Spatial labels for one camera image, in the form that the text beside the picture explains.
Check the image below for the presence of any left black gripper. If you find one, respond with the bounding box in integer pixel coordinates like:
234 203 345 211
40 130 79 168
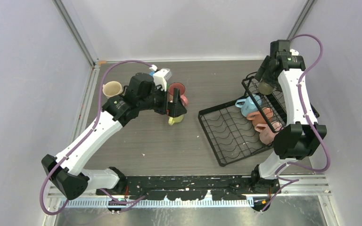
138 83 186 118

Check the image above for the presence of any lime green mug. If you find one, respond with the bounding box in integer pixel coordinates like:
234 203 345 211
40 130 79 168
168 114 184 126

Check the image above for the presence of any small beige cup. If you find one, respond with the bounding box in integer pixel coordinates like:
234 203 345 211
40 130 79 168
258 81 275 95

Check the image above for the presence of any salmon pink mug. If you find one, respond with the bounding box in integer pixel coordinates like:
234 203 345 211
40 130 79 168
247 107 273 126

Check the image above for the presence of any light pink mug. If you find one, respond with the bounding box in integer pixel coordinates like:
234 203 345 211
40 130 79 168
255 121 283 145

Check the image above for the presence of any cream patterned mug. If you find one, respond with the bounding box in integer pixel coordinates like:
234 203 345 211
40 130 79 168
102 81 123 98

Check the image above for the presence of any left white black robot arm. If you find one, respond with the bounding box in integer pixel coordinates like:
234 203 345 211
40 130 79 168
41 69 187 200

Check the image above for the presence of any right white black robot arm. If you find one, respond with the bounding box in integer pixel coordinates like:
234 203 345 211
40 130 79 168
250 40 327 193

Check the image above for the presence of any light blue faceted mug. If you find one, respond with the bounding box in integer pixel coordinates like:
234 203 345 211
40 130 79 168
235 94 262 117

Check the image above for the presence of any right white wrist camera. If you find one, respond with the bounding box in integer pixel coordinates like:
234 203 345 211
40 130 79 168
290 48 299 56

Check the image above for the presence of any black wire dish rack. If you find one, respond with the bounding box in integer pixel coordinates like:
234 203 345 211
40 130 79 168
197 65 320 167

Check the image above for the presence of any aluminium rail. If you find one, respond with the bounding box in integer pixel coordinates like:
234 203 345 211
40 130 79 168
45 174 332 211

